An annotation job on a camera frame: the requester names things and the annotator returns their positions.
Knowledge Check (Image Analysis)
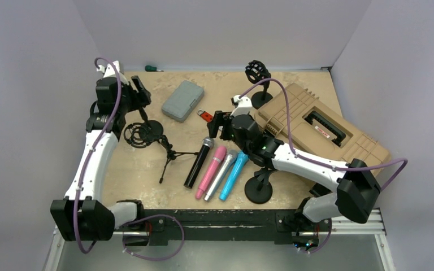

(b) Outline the black handheld microphone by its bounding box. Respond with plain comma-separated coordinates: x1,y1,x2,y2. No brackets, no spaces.
184,137,214,189

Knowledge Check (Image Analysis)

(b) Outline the pink microphone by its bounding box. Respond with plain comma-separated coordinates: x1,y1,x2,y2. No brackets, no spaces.
195,146,227,199

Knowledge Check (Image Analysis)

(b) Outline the blue microphone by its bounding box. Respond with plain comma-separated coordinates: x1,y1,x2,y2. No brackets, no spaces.
219,151,249,201

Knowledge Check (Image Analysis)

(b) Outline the black tripod shock-mount stand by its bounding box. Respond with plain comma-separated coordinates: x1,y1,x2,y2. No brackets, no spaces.
124,120,198,183

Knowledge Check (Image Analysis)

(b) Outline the silver microphone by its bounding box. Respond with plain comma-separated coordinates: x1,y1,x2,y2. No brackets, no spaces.
203,150,238,202

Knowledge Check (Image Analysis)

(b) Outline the round-base mic stand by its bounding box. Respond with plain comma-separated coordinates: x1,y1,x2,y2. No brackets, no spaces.
244,168,276,204
137,108,164,143

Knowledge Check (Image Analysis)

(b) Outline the shock-mount mic stand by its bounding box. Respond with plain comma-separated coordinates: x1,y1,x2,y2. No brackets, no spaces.
245,60,273,109

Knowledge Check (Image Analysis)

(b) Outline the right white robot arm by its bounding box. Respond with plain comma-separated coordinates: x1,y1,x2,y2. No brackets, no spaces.
207,111,381,230

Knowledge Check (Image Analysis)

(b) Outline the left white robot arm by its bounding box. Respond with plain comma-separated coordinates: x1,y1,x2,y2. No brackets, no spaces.
50,76,151,242

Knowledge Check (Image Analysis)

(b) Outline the red adjustable wrench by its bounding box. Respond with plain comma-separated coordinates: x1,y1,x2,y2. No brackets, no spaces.
197,110,213,123

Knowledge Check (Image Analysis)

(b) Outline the grey plastic case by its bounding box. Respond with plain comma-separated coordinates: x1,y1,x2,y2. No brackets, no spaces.
161,80,205,123

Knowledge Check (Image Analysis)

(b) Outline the tan plastic tool case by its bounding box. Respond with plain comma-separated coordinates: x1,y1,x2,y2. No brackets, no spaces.
254,83,392,166

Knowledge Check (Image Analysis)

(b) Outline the green handle screwdriver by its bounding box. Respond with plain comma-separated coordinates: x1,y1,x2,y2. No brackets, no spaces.
145,65,163,72

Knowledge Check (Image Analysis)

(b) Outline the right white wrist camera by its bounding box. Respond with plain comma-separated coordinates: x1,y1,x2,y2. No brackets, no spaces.
231,95,253,116

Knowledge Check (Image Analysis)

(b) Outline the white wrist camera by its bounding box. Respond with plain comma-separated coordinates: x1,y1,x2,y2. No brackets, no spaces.
95,60,124,81
231,95,253,116

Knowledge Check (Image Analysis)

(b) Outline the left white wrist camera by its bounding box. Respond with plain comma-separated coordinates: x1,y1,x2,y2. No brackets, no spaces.
95,60,124,81

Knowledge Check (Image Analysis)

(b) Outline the purple cable loop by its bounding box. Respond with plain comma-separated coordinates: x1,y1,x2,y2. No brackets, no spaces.
121,213,186,262

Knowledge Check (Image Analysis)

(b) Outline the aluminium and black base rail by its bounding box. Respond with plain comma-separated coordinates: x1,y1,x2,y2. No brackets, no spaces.
112,209,385,250

